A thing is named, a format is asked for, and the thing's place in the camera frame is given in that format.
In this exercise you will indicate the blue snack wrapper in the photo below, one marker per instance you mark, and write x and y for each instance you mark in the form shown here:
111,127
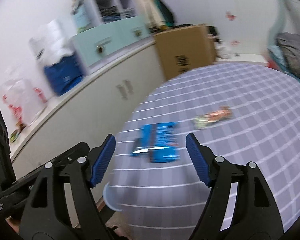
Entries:
158,141

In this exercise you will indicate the grey checkered tablecloth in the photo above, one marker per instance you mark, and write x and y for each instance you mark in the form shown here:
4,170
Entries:
165,201

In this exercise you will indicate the white nightstand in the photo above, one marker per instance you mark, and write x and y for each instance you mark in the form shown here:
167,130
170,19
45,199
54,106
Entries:
244,58

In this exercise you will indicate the light blue trash bin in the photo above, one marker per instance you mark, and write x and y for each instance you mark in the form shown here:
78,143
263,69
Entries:
112,197

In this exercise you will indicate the hanging coats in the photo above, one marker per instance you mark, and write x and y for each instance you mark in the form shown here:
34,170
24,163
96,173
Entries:
156,15

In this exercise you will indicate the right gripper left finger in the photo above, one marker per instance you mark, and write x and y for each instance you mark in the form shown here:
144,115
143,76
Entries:
91,227

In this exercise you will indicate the orange snack wrapper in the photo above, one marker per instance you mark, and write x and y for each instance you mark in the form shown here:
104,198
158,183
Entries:
202,121

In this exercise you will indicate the blue storage bag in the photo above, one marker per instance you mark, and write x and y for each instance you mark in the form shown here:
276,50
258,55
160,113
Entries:
64,75

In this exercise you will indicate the white red plastic bag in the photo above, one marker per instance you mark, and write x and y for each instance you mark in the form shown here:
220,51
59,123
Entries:
25,101

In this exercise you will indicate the grey folded blanket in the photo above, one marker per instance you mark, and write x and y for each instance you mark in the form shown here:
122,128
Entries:
290,46

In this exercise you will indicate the white paper shopping bag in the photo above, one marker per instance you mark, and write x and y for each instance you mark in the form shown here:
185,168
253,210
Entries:
50,44

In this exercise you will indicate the small toys on counter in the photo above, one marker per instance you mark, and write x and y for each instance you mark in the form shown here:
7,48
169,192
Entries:
14,135

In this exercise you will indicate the teal bunk bed frame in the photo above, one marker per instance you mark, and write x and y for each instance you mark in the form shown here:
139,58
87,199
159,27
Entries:
287,20

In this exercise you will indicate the white long cabinet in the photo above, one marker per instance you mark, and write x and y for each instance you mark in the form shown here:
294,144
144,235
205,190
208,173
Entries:
98,106

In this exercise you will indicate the brown cardboard box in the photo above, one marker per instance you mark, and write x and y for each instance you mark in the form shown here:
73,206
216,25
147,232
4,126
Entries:
183,49

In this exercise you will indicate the teal drawer unit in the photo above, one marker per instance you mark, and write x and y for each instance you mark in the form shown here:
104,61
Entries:
97,44

